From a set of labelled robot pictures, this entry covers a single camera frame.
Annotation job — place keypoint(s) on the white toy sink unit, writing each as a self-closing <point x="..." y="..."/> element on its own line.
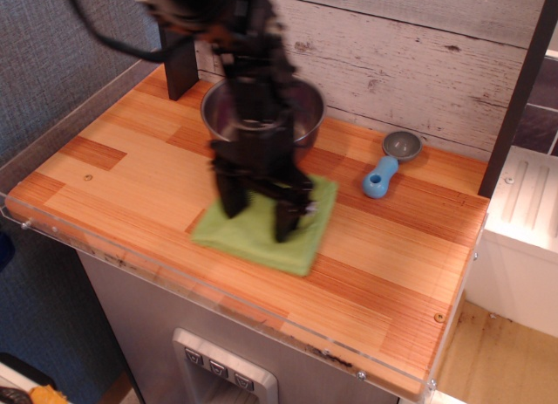
<point x="514" y="274"/>

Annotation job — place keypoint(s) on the dark frame post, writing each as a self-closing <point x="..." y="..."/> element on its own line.
<point x="536" y="52"/>
<point x="180" y="65"/>

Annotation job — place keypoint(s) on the stainless steel bowl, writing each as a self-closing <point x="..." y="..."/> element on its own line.
<point x="217" y="113"/>

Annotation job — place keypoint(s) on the green cloth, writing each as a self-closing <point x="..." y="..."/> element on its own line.
<point x="251" y="234"/>

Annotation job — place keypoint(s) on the blue grey scoop brush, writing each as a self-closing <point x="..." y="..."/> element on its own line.
<point x="398" y="147"/>

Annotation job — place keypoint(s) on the orange object bottom left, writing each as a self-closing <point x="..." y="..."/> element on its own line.
<point x="47" y="395"/>

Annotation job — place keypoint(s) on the grey toy fridge cabinet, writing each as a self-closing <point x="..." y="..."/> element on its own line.
<point x="143" y="317"/>

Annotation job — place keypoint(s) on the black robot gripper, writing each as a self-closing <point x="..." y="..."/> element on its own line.
<point x="262" y="159"/>

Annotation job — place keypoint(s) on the dark right frame post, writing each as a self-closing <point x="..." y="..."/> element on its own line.
<point x="536" y="52"/>

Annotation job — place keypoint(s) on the silver dispenser button panel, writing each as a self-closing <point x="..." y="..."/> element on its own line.
<point x="213" y="374"/>

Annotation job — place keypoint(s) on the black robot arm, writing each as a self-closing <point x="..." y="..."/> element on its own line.
<point x="247" y="37"/>

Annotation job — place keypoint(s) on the dark left frame post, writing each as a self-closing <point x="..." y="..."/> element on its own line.
<point x="180" y="65"/>

